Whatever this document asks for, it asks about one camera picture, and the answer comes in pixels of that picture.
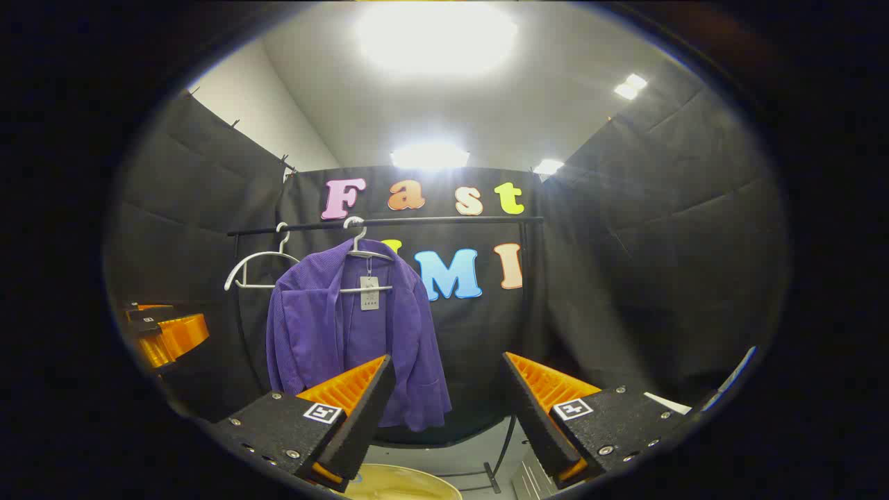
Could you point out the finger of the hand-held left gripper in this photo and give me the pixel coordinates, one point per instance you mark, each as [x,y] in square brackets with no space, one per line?
[142,311]
[184,333]

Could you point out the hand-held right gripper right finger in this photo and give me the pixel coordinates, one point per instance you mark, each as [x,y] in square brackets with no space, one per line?
[535,423]

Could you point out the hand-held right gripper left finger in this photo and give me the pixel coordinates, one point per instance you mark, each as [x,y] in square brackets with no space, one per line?
[361,417]

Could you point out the beige laundry hamper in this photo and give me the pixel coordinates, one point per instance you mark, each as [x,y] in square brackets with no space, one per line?
[403,482]

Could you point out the purple ribbed jacket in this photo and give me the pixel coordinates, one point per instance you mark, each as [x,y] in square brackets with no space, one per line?
[312,333]

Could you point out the white plastic clothes hanger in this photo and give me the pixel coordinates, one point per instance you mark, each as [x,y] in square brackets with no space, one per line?
[366,255]
[257,285]

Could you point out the black metal clothes rack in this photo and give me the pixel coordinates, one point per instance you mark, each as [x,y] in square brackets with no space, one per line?
[451,221]

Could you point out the white storage box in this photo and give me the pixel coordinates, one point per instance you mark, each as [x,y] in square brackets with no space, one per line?
[531,482]

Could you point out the white flat panel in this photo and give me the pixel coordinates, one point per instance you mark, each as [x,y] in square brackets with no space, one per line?
[667,403]

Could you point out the black backdrop cloth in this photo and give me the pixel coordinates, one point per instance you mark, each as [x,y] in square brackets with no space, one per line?
[625,278]

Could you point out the ceiling light panel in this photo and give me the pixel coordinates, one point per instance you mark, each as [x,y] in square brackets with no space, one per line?
[549,167]
[429,157]
[434,35]
[630,86]

